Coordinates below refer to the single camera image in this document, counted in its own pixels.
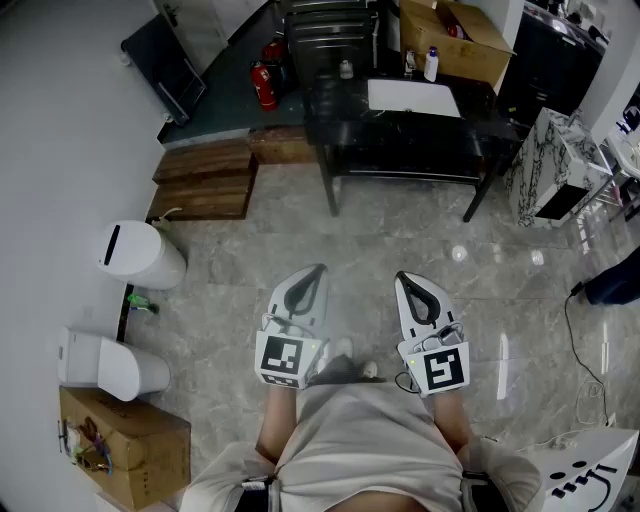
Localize person's left forearm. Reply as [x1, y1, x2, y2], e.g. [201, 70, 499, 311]
[256, 383, 303, 464]

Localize white marble veined cabinet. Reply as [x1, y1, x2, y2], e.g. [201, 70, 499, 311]
[503, 106, 615, 230]

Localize large open cardboard box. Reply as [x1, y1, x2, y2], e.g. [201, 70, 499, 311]
[398, 0, 517, 94]

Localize white cable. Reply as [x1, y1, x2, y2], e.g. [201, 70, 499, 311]
[514, 377, 617, 454]

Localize person's beige shirt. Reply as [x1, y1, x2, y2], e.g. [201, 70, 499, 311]
[179, 382, 544, 512]

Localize white toilet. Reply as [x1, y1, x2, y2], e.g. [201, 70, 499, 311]
[56, 326, 172, 403]

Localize brown wooden step platform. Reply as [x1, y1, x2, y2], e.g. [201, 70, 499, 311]
[145, 127, 316, 223]

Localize black drawer cabinet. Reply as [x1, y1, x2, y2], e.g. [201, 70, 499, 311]
[279, 0, 386, 86]

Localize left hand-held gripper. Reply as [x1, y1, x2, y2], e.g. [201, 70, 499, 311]
[254, 263, 331, 390]

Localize white rectangular sink basin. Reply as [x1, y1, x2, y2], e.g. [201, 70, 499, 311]
[367, 78, 463, 119]

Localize black power cable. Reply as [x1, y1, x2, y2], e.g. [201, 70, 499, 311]
[563, 281, 615, 426]

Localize black flat case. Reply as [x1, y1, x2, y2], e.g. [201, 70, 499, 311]
[120, 13, 208, 127]

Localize person's right forearm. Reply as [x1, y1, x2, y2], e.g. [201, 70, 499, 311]
[431, 390, 474, 455]

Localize white cylindrical trash can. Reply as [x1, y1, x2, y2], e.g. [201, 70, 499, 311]
[96, 219, 188, 291]

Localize white device with black buttons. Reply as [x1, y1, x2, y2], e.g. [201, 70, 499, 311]
[542, 428, 640, 512]

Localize person's left white shoe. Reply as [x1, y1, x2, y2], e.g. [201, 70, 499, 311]
[318, 337, 354, 375]

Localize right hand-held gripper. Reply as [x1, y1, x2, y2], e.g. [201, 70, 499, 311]
[394, 271, 471, 399]

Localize black glossy appliance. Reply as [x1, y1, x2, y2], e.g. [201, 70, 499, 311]
[498, 8, 607, 127]

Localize black marble sink countertop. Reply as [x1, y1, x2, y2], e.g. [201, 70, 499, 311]
[302, 73, 524, 149]

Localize small brown cardboard box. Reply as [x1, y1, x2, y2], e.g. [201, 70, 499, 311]
[58, 386, 193, 512]

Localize red fire extinguisher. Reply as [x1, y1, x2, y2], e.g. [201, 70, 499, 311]
[262, 35, 287, 64]
[250, 60, 279, 113]

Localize person's grey trousers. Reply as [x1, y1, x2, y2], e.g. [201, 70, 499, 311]
[308, 352, 387, 386]

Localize black harness strap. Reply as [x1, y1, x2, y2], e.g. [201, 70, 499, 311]
[241, 474, 277, 512]
[460, 469, 490, 512]

